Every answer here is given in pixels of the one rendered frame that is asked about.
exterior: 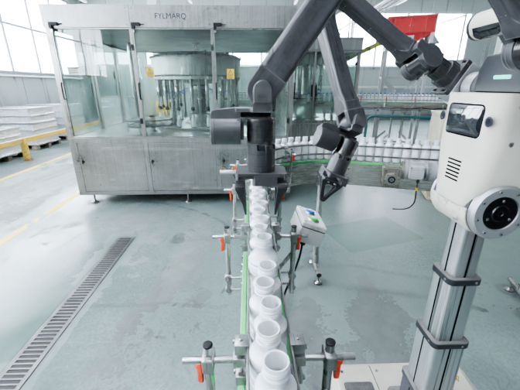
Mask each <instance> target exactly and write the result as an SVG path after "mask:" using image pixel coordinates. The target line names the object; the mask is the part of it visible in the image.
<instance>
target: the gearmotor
mask: <svg viewBox="0 0 520 390"><path fill-rule="evenodd" d="M438 167H439V163H437V162H423V161H417V160H411V161H410V160H404V161H402V163H401V165H397V164H383V165H382V171H381V181H380V184H381V187H382V188H384V187H387V188H396V189H399V188H400V183H401V179H403V180H416V183H417V184H416V193H415V199H414V202H413V204H414V203H415V202H416V194H417V190H418V183H419V181H420V180H422V181H433V182H434V181H435V180H436V178H437V175H438ZM413 204H412V205H411V206H410V207H412V206H413ZM410 207H407V208H402V209H398V208H392V209H393V210H405V209H409V208H410Z"/></svg>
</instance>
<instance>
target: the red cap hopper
mask: <svg viewBox="0 0 520 390"><path fill-rule="evenodd" d="M438 16H439V14H428V15H401V16H389V17H388V20H389V21H390V22H391V23H393V24H394V25H395V26H396V27H397V28H398V29H400V30H401V31H402V32H403V33H405V34H406V35H407V36H408V37H410V38H412V39H414V40H416V41H417V42H418V41H420V40H421V39H423V38H424V40H425V41H426V42H427V38H428V36H429V43H433V37H434V32H435V31H436V30H435V24H436V18H437V17H438ZM387 56H388V51H387V50H386V48H384V47H383V50H382V57H381V69H380V75H379V82H378V95H379V94H380V93H383V87H384V84H385V85H386V86H387V87H388V89H389V90H391V89H392V90H394V89H395V88H394V87H393V86H392V85H391V84H390V83H389V81H388V80H387V79H405V78H404V77H385V68H386V63H387ZM426 78H427V75H423V76H421V77H420V78H419V79H418V80H417V82H416V80H414V81H413V82H412V83H411V84H409V85H408V86H407V87H406V88H405V90H406V89H408V88H409V87H410V86H411V85H412V84H414V83H415V82H416V83H415V84H414V85H413V86H411V87H410V88H409V89H410V90H412V89H413V88H414V87H415V86H416V92H415V93H416V96H417V95H418V93H419V85H420V82H421V81H422V86H421V91H420V96H421V95H422V93H424V91H425V86H426ZM413 122H414V118H411V121H410V126H409V135H408V139H411V136H412V127H413ZM378 123H379V118H375V119H374V126H373V132H372V138H375V143H378V140H377V138H378V137H379V136H381V135H382V134H383V133H385V132H386V130H384V131H383V132H382V133H381V134H379V135H378V136H377V134H378ZM418 127H419V119H418V118H417V119H416V123H415V128H414V133H413V138H412V143H411V145H414V144H415V140H416V136H417V132H418Z"/></svg>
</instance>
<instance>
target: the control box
mask: <svg viewBox="0 0 520 390"><path fill-rule="evenodd" d="M306 209H307V208H305V207H301V206H299V205H298V206H297V207H296V210H295V212H294V214H293V216H292V219H291V221H290V223H291V225H293V224H294V225H296V226H297V228H296V231H297V234H308V238H301V240H300V244H301V247H300V251H299V257H298V259H297V262H296V266H295V271H296V268H297V266H298V264H299V260H300V257H301V254H302V250H303V246H304V245H305V244H308V245H312V246H316V247H319V245H320V242H321V241H322V239H323V236H324V234H325V232H326V230H327V228H326V227H325V225H324V223H323V221H322V219H321V217H320V215H319V214H318V212H317V211H314V212H315V213H314V214H311V213H309V212H307V211H306ZM311 215H312V216H315V217H317V218H318V221H313V220H311V219H310V216H311ZM289 259H290V253H289V254H288V255H287V256H286V257H285V258H284V260H283V261H282V262H281V264H280V265H279V267H280V270H281V269H282V267H283V266H284V265H285V264H286V263H287V262H288V260H289Z"/></svg>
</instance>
